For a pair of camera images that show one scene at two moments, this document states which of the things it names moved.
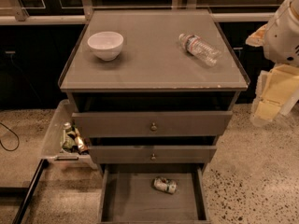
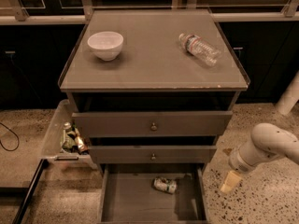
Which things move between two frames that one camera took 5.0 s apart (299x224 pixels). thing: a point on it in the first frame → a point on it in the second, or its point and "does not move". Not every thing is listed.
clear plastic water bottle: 198,48 does not move
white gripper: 282,42 → 237,163
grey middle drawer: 152,154 does not move
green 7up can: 170,186 does not move
